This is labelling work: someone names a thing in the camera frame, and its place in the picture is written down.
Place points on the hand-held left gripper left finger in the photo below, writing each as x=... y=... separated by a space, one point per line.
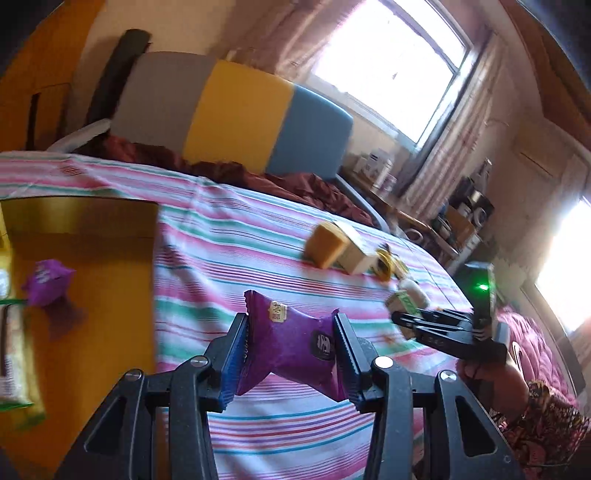
x=235 y=355

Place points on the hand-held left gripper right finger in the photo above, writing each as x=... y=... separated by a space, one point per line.
x=348 y=364

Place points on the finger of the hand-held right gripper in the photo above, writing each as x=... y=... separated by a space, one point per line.
x=434 y=332
x=448 y=317

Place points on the small green white box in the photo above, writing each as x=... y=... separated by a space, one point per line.
x=400 y=304

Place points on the purple snack packet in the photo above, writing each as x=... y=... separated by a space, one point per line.
x=295 y=341
x=46 y=281

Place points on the yellow snack packet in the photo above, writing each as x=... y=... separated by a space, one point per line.
x=385 y=263

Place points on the cream box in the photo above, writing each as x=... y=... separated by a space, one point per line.
x=358 y=256

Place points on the gold tin box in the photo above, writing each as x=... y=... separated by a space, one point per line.
x=101 y=300

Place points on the green-edged snack packet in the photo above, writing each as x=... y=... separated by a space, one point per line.
x=16 y=360

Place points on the person's right hand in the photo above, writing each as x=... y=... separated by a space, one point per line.
x=498 y=383

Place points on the small cream packet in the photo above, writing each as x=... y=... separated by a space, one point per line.
x=415 y=290

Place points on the pink floral quilt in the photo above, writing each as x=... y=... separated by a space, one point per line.
x=535 y=337

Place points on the cardboard box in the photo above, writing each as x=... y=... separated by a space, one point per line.
x=461 y=226

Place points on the small window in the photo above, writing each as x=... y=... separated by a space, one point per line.
x=568 y=277

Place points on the black speaker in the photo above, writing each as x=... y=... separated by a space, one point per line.
x=480 y=207

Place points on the striped bedsheet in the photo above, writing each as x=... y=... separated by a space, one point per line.
x=231 y=249

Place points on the wooden desk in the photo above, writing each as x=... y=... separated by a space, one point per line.
x=406 y=217

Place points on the pink jar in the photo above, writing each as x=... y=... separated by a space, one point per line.
x=385 y=183

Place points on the white carton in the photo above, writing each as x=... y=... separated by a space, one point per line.
x=371 y=164

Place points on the pink curtain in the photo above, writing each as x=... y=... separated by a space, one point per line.
x=452 y=129
x=304 y=37

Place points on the maroon blanket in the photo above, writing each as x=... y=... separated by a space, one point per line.
x=286 y=184

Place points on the grey yellow blue headboard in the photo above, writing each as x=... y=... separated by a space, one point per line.
x=240 y=115

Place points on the large window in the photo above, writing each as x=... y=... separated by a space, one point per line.
x=392 y=60

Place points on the black rolled mat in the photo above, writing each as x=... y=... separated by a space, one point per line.
x=120 y=64

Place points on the wooden wardrobe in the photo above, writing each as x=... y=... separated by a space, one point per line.
x=41 y=69

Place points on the grey bed frame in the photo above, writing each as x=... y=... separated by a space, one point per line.
x=364 y=203

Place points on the white bed rail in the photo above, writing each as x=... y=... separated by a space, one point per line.
x=78 y=134

